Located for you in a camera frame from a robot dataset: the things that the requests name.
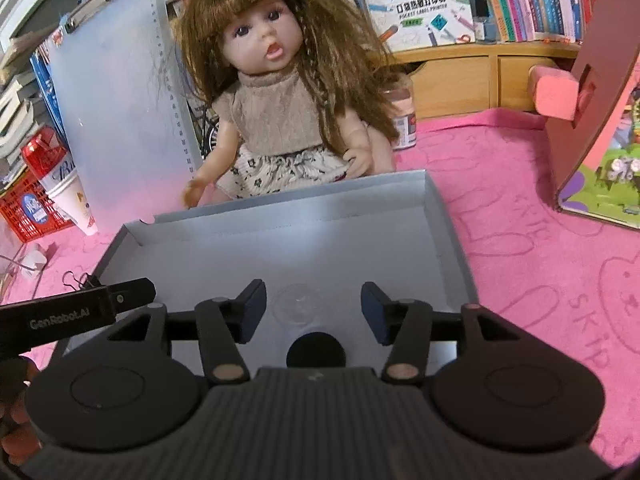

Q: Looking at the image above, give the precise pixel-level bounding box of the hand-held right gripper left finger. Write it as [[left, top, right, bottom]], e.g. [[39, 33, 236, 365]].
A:
[[95, 279, 267, 386]]

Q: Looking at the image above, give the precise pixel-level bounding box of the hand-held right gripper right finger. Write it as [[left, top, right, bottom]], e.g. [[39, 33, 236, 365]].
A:
[[361, 281, 541, 385]]

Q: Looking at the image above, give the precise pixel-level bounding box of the clear plastic cup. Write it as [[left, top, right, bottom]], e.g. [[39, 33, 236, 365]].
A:
[[272, 284, 321, 324]]

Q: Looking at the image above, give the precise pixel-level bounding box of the black round puck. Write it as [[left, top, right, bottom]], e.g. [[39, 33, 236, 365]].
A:
[[286, 332, 346, 369]]

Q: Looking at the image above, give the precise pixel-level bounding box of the grey cardboard box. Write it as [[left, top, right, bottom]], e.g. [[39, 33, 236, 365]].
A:
[[65, 170, 482, 363]]

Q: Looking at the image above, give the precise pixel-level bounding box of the person's left hand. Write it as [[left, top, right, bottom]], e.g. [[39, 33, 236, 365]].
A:
[[0, 357, 43, 467]]

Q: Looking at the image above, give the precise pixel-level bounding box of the black binder clip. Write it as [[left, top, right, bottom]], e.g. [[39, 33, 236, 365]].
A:
[[62, 269, 102, 292]]

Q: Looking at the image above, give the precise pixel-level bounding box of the white charger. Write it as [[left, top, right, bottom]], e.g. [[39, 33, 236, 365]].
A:
[[20, 242, 49, 274]]

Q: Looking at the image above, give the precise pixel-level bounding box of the red plastic basket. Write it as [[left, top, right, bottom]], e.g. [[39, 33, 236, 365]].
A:
[[0, 165, 76, 244]]

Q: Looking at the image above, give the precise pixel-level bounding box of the white paper cup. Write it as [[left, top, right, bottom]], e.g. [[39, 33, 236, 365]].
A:
[[42, 162, 99, 236]]

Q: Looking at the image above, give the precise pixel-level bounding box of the pink bunny printed blanket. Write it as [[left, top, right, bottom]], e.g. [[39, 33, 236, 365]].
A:
[[0, 107, 640, 472]]

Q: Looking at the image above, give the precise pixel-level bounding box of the red soda can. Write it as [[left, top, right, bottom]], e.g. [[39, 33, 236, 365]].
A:
[[21, 127, 69, 177]]

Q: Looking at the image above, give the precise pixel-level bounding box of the pink jar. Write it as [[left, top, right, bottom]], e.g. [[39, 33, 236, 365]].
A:
[[382, 87, 419, 151]]

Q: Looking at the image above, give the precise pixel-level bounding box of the brown-haired doll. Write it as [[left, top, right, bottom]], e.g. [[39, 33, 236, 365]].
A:
[[172, 0, 402, 211]]

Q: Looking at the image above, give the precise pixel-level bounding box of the translucent plastic clipboard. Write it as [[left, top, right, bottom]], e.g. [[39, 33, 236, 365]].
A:
[[42, 0, 197, 222]]

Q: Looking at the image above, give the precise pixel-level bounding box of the blue patterned book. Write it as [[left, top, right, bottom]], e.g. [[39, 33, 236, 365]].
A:
[[29, 45, 67, 142]]

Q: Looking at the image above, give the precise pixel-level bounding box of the wooden drawer organiser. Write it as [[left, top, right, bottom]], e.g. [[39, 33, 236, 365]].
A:
[[390, 40, 582, 122]]

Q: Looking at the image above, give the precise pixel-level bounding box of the stack of books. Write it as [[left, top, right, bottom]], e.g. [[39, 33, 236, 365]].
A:
[[0, 0, 63, 187]]

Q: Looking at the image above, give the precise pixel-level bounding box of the pink triangular toy house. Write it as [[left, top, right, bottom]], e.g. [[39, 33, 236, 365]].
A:
[[530, 0, 640, 232]]

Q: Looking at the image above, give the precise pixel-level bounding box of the white pencil printed box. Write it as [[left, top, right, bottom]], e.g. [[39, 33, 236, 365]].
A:
[[357, 0, 477, 54]]

